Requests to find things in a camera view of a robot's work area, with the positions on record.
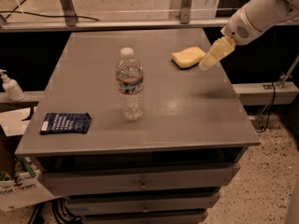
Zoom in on black cable on floor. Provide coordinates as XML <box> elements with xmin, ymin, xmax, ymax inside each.
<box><xmin>0</xmin><ymin>0</ymin><xmax>101</xmax><ymax>22</ymax></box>

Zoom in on black cable right side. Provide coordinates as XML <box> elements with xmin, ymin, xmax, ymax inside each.
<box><xmin>255</xmin><ymin>81</ymin><xmax>278</xmax><ymax>133</ymax></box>

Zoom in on metal rail frame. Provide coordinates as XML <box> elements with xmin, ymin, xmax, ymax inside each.
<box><xmin>0</xmin><ymin>0</ymin><xmax>299</xmax><ymax>34</ymax></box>

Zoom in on white cardboard box with print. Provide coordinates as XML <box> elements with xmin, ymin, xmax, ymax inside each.
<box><xmin>0</xmin><ymin>158</ymin><xmax>56</xmax><ymax>212</ymax></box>

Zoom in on yellow sponge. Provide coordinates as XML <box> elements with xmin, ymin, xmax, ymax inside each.
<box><xmin>171</xmin><ymin>47</ymin><xmax>206</xmax><ymax>69</ymax></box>

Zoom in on clear plastic water bottle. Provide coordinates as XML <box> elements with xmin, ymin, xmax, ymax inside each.
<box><xmin>115</xmin><ymin>48</ymin><xmax>144</xmax><ymax>120</ymax></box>

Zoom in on white pump dispenser bottle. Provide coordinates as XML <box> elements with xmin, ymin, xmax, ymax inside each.
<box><xmin>0</xmin><ymin>69</ymin><xmax>25</xmax><ymax>102</ymax></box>

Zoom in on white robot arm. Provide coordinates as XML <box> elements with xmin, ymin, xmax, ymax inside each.
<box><xmin>199</xmin><ymin>0</ymin><xmax>299</xmax><ymax>70</ymax></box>

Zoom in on grey drawer cabinet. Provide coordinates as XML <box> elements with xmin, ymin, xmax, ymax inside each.
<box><xmin>17</xmin><ymin>28</ymin><xmax>259</xmax><ymax>224</ymax></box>

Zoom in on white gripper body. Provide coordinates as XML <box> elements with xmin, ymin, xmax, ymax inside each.
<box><xmin>221</xmin><ymin>4</ymin><xmax>264</xmax><ymax>46</ymax></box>

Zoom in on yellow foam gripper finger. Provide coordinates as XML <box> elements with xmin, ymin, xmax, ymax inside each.
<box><xmin>209</xmin><ymin>36</ymin><xmax>235</xmax><ymax>61</ymax></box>
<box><xmin>199</xmin><ymin>52</ymin><xmax>218</xmax><ymax>70</ymax></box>

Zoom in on dark blue snack packet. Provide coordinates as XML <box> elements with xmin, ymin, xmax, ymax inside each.
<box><xmin>39</xmin><ymin>113</ymin><xmax>92</xmax><ymax>134</ymax></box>

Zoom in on black cables under cabinet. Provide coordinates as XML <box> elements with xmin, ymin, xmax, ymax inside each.
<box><xmin>31</xmin><ymin>198</ymin><xmax>83</xmax><ymax>224</ymax></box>

